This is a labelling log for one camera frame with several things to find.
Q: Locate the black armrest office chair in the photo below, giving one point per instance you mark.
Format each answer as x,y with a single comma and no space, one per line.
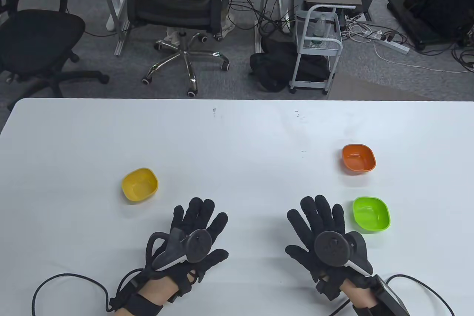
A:
37,40

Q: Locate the person's right hand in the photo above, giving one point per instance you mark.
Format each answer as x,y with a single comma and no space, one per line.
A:
314,216

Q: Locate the clear plastic bottle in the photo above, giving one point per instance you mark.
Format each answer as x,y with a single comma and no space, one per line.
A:
317,30

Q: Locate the white power strip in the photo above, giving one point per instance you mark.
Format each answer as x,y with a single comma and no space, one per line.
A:
392,46

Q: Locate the grey hand controller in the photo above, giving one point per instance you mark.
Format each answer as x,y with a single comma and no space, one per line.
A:
198,245
331,248

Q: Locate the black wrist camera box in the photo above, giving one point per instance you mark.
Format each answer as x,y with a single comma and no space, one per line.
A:
392,299

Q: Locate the yellow small dish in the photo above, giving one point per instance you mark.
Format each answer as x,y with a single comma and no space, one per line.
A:
140,185

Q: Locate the person's left hand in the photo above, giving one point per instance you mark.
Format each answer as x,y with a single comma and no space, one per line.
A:
218,221

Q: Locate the green small dish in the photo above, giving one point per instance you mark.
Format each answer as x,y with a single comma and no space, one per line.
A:
371,214

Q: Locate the black monitor stand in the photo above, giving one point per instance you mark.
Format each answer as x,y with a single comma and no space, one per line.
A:
437,1

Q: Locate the black backpack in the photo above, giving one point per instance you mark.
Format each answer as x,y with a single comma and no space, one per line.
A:
274,71

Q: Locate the orange small dish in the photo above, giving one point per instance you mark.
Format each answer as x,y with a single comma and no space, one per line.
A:
358,159

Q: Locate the white rolling cart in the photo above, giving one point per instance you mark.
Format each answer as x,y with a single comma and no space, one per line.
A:
335,53

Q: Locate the person's left forearm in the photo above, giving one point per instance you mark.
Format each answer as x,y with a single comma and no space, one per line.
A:
155,290

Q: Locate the black mesh chrome-base chair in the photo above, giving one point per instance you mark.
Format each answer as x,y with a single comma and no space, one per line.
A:
174,1

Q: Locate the aluminium frame leg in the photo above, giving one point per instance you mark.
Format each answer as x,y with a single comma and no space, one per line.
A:
121,40

